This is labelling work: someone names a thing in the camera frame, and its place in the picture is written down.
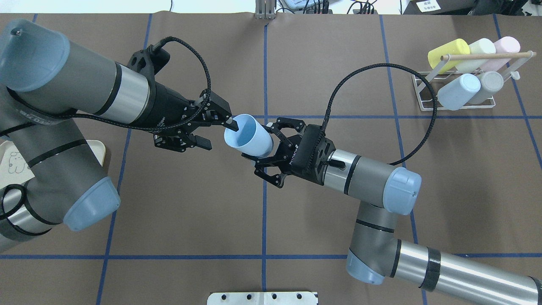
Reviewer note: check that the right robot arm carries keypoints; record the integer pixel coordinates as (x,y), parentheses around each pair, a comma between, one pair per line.
(479,202)

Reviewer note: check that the pink plastic cup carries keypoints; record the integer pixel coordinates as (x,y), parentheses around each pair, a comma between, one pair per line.
(506,44)

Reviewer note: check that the blue plastic cup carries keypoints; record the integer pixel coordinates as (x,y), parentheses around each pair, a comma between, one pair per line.
(458,92)
(251,138)

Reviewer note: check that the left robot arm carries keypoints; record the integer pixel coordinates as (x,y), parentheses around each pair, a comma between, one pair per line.
(47,81)

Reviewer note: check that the aluminium frame post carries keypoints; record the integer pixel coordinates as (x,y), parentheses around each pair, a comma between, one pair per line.
(265,9)

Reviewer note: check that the grey plastic cup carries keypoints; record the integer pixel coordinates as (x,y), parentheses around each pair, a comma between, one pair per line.
(491,82)

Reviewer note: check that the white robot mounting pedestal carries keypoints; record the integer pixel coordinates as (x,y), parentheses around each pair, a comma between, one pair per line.
(264,298)

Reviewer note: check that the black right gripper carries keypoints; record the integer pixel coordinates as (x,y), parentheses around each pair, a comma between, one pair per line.
(293,160)

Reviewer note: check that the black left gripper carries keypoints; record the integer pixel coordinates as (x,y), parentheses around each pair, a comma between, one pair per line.
(168,106)

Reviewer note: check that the white wire cup rack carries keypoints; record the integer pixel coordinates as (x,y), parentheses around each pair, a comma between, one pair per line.
(427,84)

